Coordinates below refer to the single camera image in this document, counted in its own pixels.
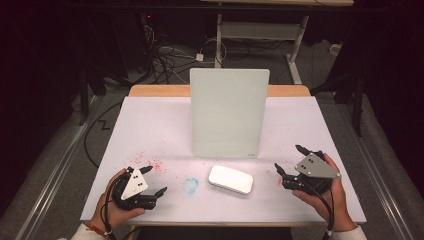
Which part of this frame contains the tangle of floor cables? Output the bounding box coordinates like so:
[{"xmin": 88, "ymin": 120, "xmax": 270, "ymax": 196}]
[{"xmin": 141, "ymin": 24, "xmax": 219, "ymax": 85}]

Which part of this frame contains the red bracelet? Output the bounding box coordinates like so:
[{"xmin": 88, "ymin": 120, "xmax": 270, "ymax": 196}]
[{"xmin": 85, "ymin": 223, "xmax": 108, "ymax": 237}]

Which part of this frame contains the white table cover sheet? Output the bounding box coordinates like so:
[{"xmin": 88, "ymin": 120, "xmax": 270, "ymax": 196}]
[{"xmin": 79, "ymin": 95, "xmax": 367, "ymax": 224}]

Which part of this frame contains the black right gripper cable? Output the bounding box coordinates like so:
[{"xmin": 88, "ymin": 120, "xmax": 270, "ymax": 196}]
[{"xmin": 301, "ymin": 183, "xmax": 335, "ymax": 240}]

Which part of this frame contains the person's left hand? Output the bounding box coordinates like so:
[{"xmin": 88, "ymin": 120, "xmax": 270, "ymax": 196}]
[{"xmin": 89, "ymin": 168, "xmax": 147, "ymax": 233}]

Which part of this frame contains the white whiteboard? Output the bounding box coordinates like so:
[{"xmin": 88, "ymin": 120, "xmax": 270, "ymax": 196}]
[{"xmin": 189, "ymin": 67, "xmax": 270, "ymax": 160}]

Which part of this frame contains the black stand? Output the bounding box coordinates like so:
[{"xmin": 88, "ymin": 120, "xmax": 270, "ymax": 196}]
[
  {"xmin": 77, "ymin": 64, "xmax": 134, "ymax": 127},
  {"xmin": 309, "ymin": 64, "xmax": 366, "ymax": 138}
]

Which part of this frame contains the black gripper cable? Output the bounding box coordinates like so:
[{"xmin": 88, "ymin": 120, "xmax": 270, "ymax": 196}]
[
  {"xmin": 100, "ymin": 174, "xmax": 129, "ymax": 240},
  {"xmin": 301, "ymin": 183, "xmax": 335, "ymax": 240}
]

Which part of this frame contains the aluminium floor rail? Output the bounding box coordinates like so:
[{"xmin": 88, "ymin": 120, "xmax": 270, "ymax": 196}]
[
  {"xmin": 314, "ymin": 93, "xmax": 416, "ymax": 240},
  {"xmin": 13, "ymin": 95, "xmax": 103, "ymax": 240}
]

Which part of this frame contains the black floor cable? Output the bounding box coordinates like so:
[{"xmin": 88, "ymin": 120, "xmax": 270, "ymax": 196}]
[{"xmin": 83, "ymin": 100, "xmax": 124, "ymax": 169}]

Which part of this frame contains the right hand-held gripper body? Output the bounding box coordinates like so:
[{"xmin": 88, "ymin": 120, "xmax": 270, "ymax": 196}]
[{"xmin": 281, "ymin": 150, "xmax": 342, "ymax": 197}]

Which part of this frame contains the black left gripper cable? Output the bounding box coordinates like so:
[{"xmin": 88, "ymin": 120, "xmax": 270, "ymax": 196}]
[{"xmin": 100, "ymin": 174, "xmax": 129, "ymax": 240}]

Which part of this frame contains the white metal desk frame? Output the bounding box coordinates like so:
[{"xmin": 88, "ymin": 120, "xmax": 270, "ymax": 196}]
[{"xmin": 199, "ymin": 0, "xmax": 355, "ymax": 85}]

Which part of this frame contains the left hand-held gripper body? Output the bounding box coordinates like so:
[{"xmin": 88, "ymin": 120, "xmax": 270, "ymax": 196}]
[{"xmin": 111, "ymin": 165, "xmax": 158, "ymax": 212}]

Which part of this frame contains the white whiteboard eraser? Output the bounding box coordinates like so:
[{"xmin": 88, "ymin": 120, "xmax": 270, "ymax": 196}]
[{"xmin": 208, "ymin": 164, "xmax": 254, "ymax": 195}]

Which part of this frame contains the person's right hand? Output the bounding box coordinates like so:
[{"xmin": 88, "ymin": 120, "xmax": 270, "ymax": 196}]
[{"xmin": 292, "ymin": 153, "xmax": 357, "ymax": 233}]

